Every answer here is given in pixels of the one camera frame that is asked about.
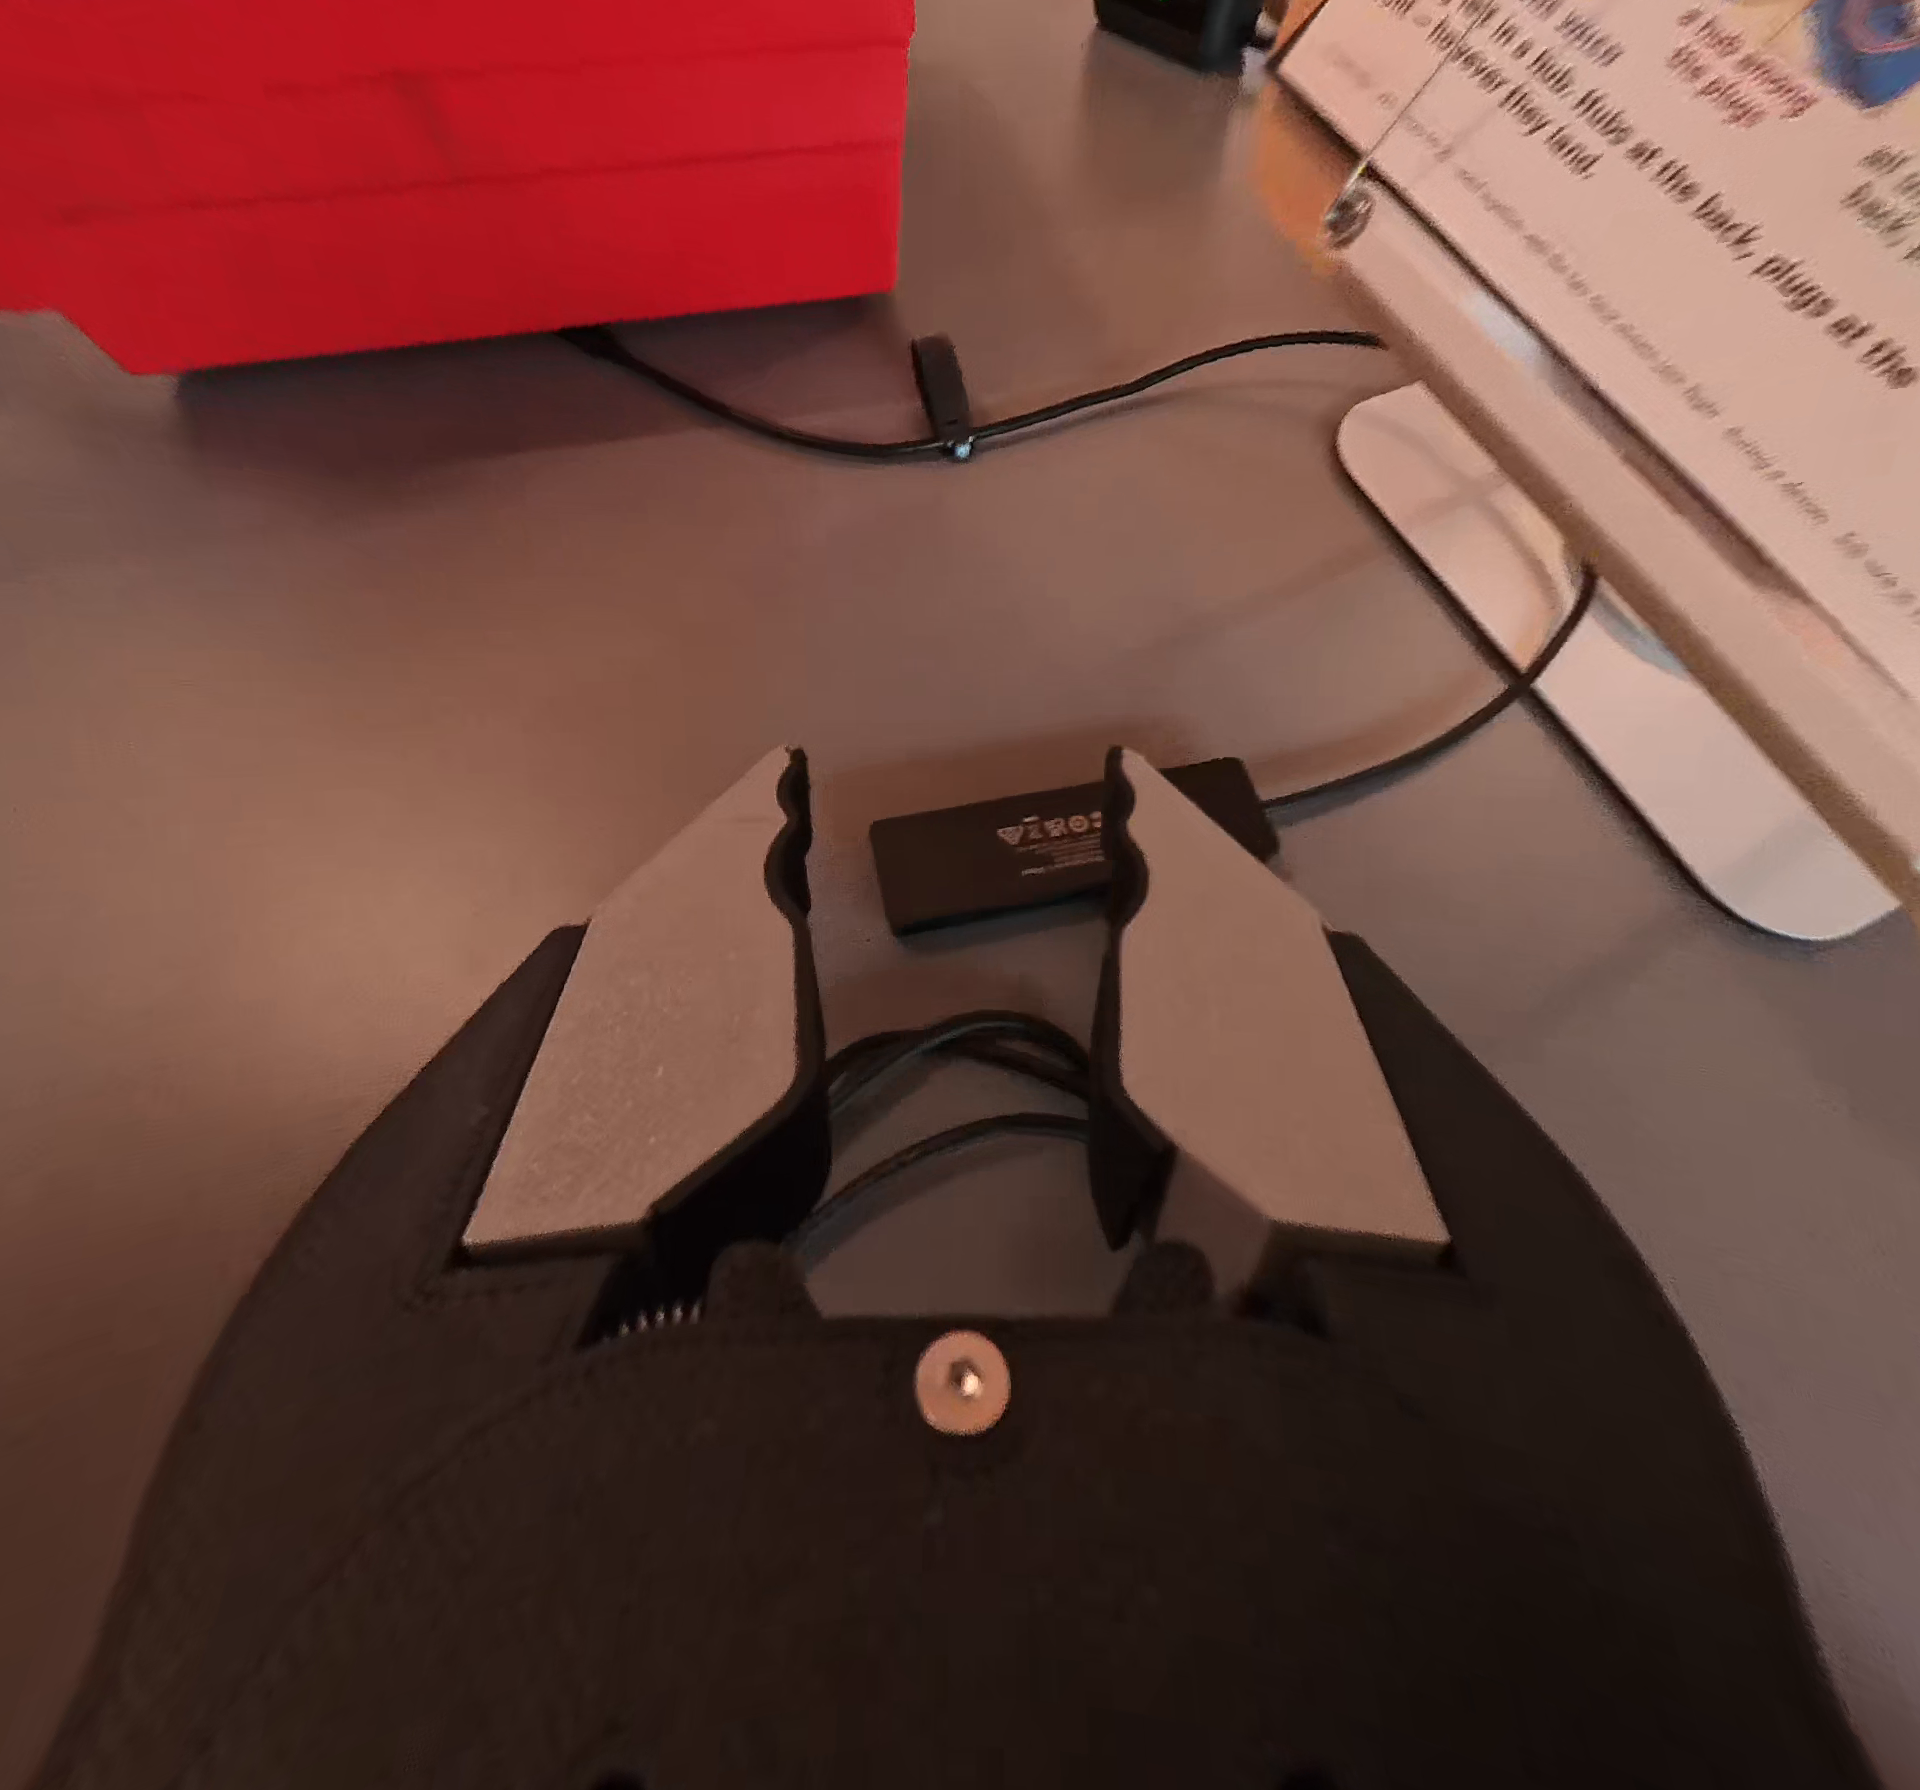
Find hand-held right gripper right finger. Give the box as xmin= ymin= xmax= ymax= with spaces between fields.
xmin=1087 ymin=746 xmax=1454 ymax=1305

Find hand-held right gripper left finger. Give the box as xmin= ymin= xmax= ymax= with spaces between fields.
xmin=455 ymin=746 xmax=840 ymax=1315

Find black usb hub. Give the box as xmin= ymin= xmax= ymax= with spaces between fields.
xmin=868 ymin=758 xmax=1284 ymax=936

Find red plastic bin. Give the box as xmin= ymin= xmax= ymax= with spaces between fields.
xmin=0 ymin=0 xmax=926 ymax=379

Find white computer monitor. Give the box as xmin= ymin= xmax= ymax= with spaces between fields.
xmin=1252 ymin=0 xmax=1920 ymax=941

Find coiled black cable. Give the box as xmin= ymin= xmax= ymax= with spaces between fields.
xmin=786 ymin=1011 xmax=1100 ymax=1283

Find black hub cable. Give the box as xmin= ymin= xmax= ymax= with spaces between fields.
xmin=1258 ymin=564 xmax=1600 ymax=818

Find thin black cable with tie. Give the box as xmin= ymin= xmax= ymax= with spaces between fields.
xmin=560 ymin=323 xmax=1391 ymax=468

